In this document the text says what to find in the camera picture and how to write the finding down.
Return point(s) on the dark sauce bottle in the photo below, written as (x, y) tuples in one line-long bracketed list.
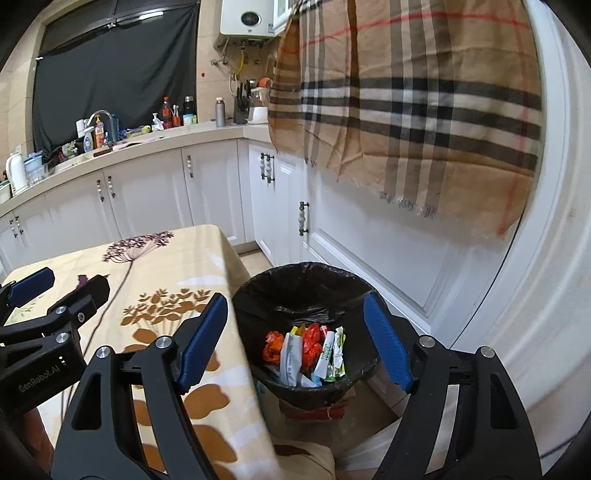
[(166, 113)]

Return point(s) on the white green wrapper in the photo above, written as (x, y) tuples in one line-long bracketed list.
[(336, 368)]

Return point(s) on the black lidded jar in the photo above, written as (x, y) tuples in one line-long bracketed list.
[(189, 111)]

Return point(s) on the white electric kettle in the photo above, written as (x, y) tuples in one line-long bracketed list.
[(16, 173)]

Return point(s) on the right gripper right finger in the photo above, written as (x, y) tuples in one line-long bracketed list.
[(491, 438)]

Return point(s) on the yellow snack bag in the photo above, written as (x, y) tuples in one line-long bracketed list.
[(298, 330)]

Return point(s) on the orange dish soap bottle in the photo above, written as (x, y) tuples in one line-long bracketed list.
[(99, 132)]

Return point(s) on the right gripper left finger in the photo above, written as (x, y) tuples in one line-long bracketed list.
[(99, 438)]

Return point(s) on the chrome faucet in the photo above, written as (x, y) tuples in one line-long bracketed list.
[(111, 124)]

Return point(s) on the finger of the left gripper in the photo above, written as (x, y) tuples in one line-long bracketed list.
[(17, 294), (74, 309)]

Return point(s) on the black curtain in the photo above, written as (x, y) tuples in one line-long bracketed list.
[(117, 58)]

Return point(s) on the white blender jug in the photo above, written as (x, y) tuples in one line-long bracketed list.
[(259, 100)]

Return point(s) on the light blue packet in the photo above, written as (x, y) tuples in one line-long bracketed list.
[(310, 382)]

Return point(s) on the person's left hand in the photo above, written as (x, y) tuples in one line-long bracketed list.
[(37, 440)]

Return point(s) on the black knife block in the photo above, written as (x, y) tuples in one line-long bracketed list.
[(242, 102)]

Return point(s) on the plaid beige scarf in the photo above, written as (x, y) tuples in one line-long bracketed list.
[(435, 106)]

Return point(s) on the blue spray bottle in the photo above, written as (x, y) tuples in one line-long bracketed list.
[(88, 144)]

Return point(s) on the orange snack bag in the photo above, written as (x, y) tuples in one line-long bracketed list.
[(272, 349)]

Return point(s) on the white water heater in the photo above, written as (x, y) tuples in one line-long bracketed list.
[(243, 20)]

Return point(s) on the steel thermos bottle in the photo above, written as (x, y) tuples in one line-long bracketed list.
[(220, 113)]

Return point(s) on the red plastic bag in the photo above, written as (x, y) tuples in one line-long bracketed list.
[(313, 339)]

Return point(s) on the white kitchen cabinets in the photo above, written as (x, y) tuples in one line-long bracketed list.
[(450, 282)]

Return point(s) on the black trash bin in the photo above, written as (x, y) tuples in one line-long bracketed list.
[(306, 293)]

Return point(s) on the green white snack bag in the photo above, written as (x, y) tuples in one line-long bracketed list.
[(321, 368)]

